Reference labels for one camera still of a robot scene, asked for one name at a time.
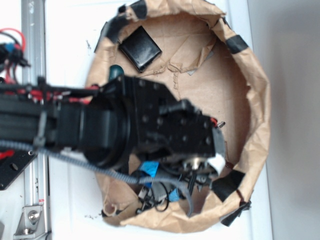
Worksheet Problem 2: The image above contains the silver corner bracket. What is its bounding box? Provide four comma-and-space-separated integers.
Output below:
13, 205, 46, 240

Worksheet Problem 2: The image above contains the dark green marker pen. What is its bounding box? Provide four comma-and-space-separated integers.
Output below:
108, 64, 125, 82

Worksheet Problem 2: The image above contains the red wire bundle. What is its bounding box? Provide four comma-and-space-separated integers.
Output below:
0, 27, 32, 85

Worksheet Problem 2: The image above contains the aluminium extrusion rail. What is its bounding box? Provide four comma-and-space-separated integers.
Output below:
13, 0, 51, 240

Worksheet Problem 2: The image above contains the grey braided cable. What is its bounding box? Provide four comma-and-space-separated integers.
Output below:
0, 140, 196, 217

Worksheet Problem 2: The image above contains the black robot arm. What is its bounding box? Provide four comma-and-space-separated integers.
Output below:
0, 76, 226, 174

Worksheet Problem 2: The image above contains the brown paper bag basin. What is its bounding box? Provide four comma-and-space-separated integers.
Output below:
86, 0, 271, 234

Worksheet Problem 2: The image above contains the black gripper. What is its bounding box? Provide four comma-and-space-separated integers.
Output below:
99, 74, 226, 177

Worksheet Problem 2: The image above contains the black square box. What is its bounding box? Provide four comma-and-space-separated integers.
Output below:
119, 26, 162, 73

